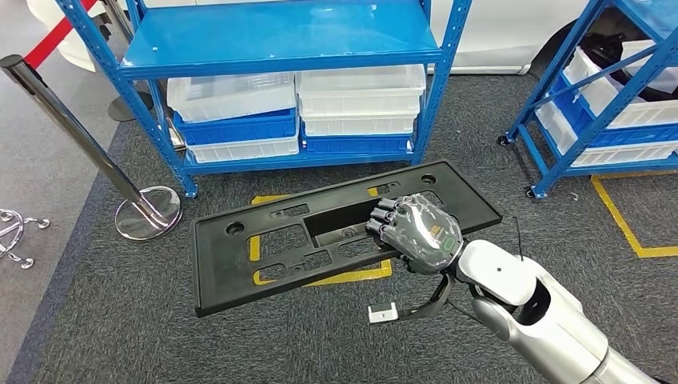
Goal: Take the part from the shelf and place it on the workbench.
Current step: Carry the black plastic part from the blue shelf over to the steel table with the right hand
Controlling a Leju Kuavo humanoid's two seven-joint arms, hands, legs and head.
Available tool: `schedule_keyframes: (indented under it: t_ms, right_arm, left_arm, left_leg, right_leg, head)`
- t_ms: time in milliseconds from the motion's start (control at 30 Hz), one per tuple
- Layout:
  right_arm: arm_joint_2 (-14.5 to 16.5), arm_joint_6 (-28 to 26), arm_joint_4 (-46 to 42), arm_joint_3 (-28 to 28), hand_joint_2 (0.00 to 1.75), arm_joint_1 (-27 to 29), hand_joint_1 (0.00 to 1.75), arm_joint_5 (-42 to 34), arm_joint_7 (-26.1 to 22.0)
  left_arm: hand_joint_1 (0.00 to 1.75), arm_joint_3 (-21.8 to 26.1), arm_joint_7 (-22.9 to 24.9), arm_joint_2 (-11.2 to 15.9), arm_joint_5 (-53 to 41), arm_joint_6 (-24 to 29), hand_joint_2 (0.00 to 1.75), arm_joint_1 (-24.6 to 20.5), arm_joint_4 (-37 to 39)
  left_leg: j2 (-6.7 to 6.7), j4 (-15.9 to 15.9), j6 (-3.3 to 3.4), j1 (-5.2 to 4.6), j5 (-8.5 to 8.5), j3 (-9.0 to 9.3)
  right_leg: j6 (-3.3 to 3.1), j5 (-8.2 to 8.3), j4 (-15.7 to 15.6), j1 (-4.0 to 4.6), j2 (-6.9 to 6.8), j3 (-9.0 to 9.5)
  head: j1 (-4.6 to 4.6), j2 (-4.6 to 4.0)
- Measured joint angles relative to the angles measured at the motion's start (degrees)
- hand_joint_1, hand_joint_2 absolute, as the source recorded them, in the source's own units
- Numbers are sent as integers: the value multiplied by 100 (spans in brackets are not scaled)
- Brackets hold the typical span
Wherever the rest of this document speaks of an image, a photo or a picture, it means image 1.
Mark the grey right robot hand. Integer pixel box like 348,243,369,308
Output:
365,193,465,275

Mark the black plastic license plate frame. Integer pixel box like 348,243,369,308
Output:
191,159,503,319

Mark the blue metal shelf rack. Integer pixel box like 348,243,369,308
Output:
55,0,473,200
497,0,678,200

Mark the black part in bin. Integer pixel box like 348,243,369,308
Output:
582,32,678,102

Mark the translucent white plastic bin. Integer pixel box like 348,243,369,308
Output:
166,72,297,124
562,46,678,130
294,64,428,118
620,39,678,94
535,100,678,169
186,134,301,164
301,111,420,138

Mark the yellow floor tape square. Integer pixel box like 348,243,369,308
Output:
590,172,678,260

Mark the white car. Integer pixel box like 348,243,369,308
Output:
26,0,636,75

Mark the chrome chair base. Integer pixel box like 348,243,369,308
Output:
0,208,51,270

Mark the red barrier belt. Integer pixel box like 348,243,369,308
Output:
23,0,99,70

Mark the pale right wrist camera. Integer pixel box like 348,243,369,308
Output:
368,302,399,324

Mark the thin black antenna wire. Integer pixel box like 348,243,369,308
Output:
511,216,525,262

